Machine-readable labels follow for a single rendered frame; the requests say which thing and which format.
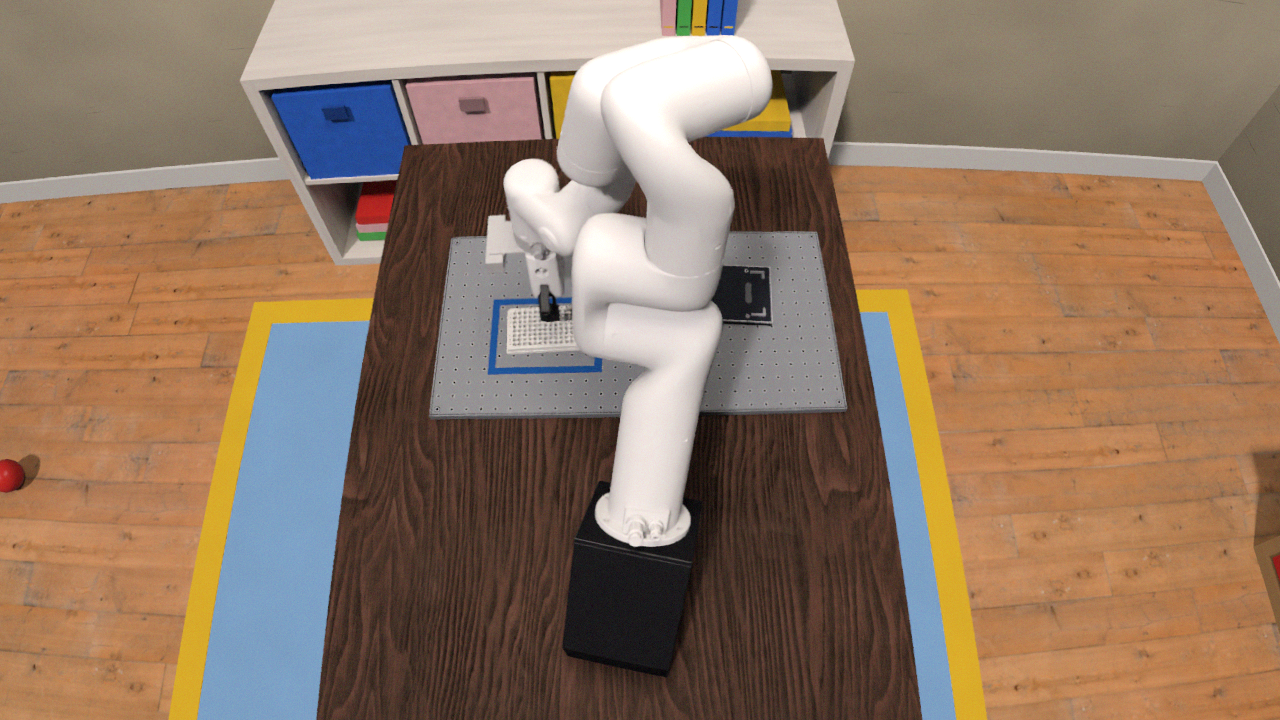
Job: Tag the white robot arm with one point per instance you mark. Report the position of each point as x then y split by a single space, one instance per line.
642 287

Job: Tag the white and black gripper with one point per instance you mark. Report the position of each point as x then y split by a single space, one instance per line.
543 274

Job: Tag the blue tape outline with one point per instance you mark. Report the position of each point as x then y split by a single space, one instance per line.
529 370

